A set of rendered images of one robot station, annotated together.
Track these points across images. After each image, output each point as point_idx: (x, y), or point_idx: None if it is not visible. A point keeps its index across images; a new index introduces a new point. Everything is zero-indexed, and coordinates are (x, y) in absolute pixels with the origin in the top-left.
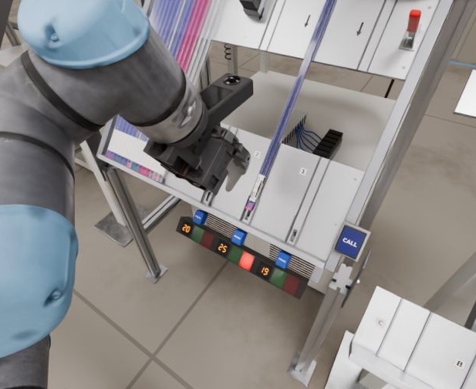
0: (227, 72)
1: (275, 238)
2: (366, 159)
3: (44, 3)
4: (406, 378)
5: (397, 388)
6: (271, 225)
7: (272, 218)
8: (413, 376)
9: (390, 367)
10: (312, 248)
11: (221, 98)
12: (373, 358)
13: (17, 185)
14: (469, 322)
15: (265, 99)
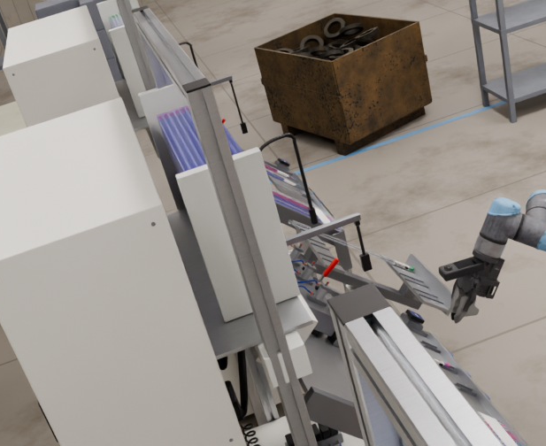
0: (445, 273)
1: (445, 351)
2: (285, 428)
3: (511, 202)
4: (441, 291)
5: (448, 288)
6: (441, 358)
7: (437, 357)
8: (435, 296)
9: (442, 297)
10: (427, 342)
11: (460, 261)
12: (447, 299)
13: (530, 201)
14: (393, 296)
15: None
